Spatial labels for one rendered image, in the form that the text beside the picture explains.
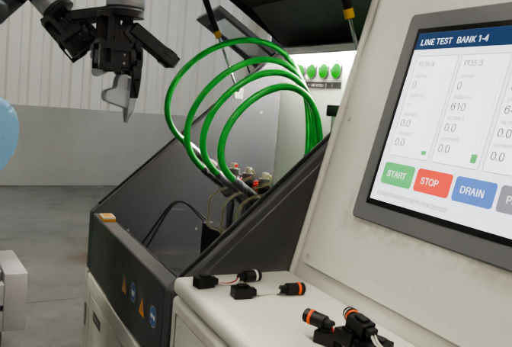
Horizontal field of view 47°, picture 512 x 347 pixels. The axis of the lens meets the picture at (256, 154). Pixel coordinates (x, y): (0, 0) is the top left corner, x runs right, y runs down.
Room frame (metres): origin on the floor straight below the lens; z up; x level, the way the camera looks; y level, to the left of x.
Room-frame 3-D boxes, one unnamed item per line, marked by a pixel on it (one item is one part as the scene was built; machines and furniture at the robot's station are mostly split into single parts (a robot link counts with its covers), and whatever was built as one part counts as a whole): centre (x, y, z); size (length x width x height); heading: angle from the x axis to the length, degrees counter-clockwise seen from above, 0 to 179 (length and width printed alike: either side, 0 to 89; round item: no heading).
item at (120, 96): (1.13, 0.27, 1.27); 0.06 x 0.03 x 0.09; 117
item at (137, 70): (1.13, 0.25, 1.31); 0.05 x 0.02 x 0.09; 27
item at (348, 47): (1.51, -0.19, 1.43); 0.54 x 0.03 x 0.02; 27
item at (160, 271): (1.28, 0.26, 0.87); 0.62 x 0.04 x 0.16; 27
